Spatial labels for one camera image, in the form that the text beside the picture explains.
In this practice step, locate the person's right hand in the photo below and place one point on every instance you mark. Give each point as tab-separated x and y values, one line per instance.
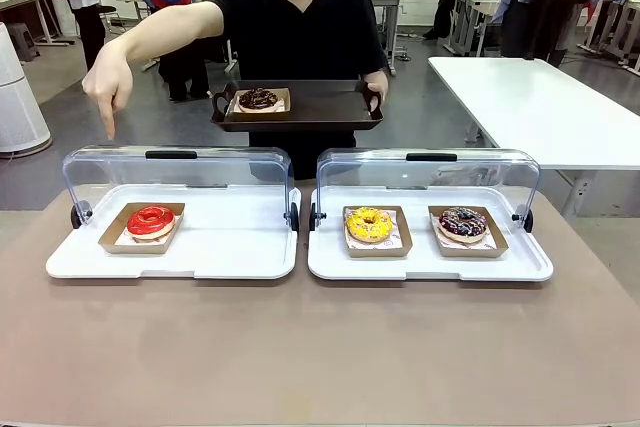
107	77

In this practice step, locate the person's left hand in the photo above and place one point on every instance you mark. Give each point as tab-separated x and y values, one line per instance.
378	89

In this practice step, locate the dark brown serving tray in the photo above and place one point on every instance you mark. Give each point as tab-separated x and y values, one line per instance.
325	107

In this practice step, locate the chocolate glazed donut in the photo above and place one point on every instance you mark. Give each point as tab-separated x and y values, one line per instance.
247	102

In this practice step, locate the person's right forearm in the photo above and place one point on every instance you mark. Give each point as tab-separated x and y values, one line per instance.
145	37

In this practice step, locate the person's black shirt torso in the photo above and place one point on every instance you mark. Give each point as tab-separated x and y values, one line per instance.
310	47

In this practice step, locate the yellow sprinkled donut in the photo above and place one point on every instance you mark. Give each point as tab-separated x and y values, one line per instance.
357	229

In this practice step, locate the red glazed donut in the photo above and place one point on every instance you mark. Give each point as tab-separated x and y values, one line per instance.
140	224

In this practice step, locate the purple drizzled donut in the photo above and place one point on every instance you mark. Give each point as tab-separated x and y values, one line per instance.
450	227

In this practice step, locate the bystander in pink top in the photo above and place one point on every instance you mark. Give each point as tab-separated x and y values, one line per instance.
90	22

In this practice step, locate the grey crank-leg background desk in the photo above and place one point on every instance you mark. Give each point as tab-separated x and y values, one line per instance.
392	22

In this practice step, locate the clear display case lid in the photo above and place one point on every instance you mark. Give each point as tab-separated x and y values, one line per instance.
200	172
370	172

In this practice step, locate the white cylindrical air purifier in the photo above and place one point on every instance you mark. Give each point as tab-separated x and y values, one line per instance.
20	97

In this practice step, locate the grey plastic stool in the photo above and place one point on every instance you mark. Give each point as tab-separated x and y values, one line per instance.
22	39

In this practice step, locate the white background desk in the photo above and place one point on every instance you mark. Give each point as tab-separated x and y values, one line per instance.
472	4

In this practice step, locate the large white table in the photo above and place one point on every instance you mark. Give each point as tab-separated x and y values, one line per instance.
525	107

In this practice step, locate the white display case base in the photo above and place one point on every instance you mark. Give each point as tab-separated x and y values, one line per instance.
420	269
225	257

